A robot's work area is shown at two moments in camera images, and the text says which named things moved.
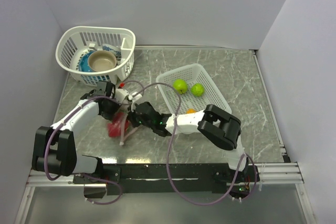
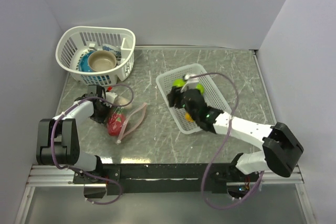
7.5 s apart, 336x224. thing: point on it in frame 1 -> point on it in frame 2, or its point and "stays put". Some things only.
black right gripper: [132, 116] -> [175, 93]
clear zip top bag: [118, 126] stays put
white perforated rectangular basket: [196, 88] stays put
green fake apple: [180, 86] stays put
